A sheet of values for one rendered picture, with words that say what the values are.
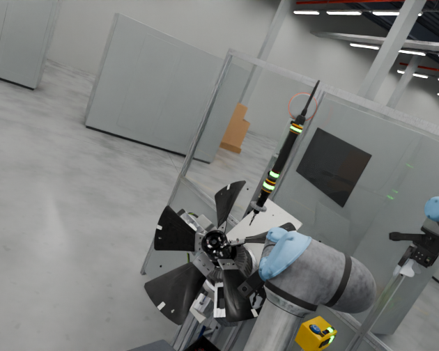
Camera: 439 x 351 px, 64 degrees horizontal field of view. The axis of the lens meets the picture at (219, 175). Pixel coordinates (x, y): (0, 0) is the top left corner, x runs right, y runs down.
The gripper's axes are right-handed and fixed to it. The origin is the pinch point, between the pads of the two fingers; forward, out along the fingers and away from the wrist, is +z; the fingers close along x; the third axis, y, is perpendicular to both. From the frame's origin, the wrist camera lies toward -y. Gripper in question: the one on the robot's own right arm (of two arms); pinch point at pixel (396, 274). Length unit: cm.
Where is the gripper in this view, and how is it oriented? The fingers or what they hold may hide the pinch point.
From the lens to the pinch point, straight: 149.9
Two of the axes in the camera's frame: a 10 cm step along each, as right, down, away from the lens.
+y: 6.2, 4.6, -6.4
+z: -3.8, 8.8, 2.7
